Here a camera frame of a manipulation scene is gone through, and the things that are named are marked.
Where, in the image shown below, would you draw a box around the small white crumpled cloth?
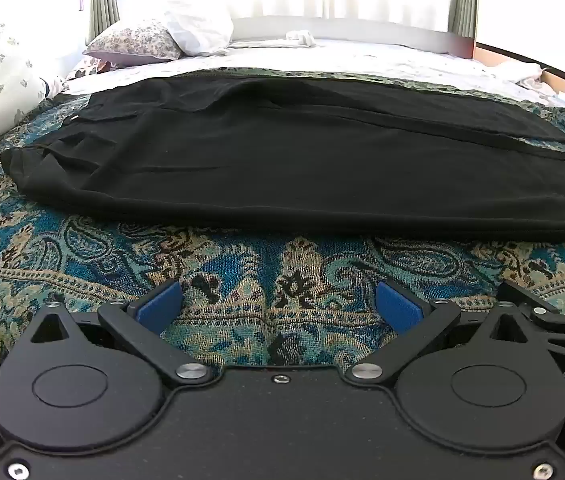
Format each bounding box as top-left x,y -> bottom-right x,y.
285,30 -> 317,47

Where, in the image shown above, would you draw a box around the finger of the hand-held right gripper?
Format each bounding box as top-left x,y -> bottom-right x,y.
497,280 -> 565,357

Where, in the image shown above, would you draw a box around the white bed sheet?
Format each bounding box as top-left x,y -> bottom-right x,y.
65,37 -> 565,107

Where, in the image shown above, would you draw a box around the green curtain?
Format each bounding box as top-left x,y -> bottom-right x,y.
87,0 -> 124,44
449,0 -> 479,42

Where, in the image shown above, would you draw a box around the teal paisley blanket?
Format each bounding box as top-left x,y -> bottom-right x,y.
0,64 -> 565,367

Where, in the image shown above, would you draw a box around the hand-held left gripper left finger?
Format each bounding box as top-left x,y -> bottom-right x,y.
28,281 -> 212,387

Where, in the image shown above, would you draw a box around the grey bed headboard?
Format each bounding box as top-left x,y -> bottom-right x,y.
229,15 -> 477,57

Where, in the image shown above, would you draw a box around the black pants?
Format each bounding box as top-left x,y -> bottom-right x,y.
0,72 -> 565,244

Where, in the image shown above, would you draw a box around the white bunched cloth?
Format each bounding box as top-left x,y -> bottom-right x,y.
511,62 -> 564,95

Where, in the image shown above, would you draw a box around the purple floral pillow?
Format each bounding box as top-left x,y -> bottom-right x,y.
82,18 -> 184,67

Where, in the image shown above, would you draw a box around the white pillow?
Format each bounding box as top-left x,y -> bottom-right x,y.
164,0 -> 234,57

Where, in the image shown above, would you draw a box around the wooden bed side rail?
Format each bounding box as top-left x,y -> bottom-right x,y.
473,41 -> 565,92

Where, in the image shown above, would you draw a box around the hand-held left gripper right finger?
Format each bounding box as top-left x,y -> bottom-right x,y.
345,281 -> 534,389

